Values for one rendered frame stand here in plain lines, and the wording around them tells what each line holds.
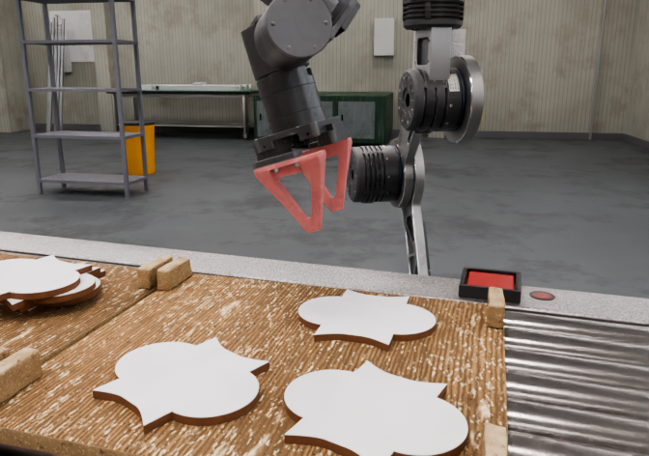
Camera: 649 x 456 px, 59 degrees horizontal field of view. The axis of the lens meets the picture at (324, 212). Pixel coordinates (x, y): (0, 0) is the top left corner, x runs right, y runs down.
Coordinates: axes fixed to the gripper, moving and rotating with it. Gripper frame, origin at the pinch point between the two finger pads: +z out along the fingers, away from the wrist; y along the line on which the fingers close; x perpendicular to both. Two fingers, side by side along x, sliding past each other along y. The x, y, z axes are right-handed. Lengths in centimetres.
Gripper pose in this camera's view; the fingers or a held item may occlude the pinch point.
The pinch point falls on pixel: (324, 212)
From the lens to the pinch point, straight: 59.8
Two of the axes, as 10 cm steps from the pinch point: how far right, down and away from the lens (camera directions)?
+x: -9.3, 2.3, 3.0
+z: 2.8, 9.5, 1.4
